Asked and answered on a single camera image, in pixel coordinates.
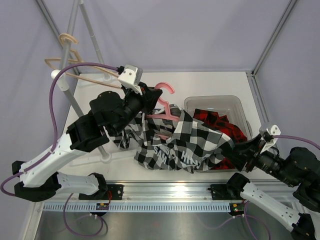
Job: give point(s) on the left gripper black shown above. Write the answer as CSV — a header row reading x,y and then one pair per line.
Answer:
x,y
148,100

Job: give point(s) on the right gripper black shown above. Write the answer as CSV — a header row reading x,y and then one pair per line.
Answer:
x,y
253,146

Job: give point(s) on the pink plastic hanger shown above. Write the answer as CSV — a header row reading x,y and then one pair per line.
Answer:
x,y
167,115

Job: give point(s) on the grey black plaid shirt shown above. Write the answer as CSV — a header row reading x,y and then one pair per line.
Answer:
x,y
186,144

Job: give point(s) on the red black plaid shirt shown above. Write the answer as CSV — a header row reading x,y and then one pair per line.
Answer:
x,y
213,132

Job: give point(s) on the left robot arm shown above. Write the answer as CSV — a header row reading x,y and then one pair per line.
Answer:
x,y
108,116

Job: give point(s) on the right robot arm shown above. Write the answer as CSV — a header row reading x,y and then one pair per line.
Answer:
x,y
300,170

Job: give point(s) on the clear plastic bin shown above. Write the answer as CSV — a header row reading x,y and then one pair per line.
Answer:
x,y
223,113

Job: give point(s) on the grey clothes rack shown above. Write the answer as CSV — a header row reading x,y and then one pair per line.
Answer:
x,y
70,56

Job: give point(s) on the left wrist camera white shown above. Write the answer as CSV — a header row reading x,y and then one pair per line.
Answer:
x,y
130,78

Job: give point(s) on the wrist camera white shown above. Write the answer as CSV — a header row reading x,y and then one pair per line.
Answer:
x,y
130,78
268,131

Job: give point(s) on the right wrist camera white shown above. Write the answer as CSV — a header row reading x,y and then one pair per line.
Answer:
x,y
268,131

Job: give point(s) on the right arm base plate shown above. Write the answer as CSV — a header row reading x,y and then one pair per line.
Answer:
x,y
220,192

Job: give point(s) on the aluminium front rail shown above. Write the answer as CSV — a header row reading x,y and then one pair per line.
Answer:
x,y
192,191

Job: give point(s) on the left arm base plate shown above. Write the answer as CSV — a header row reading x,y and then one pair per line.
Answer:
x,y
114,193

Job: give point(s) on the slotted cable duct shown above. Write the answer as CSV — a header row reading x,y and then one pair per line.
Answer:
x,y
139,207

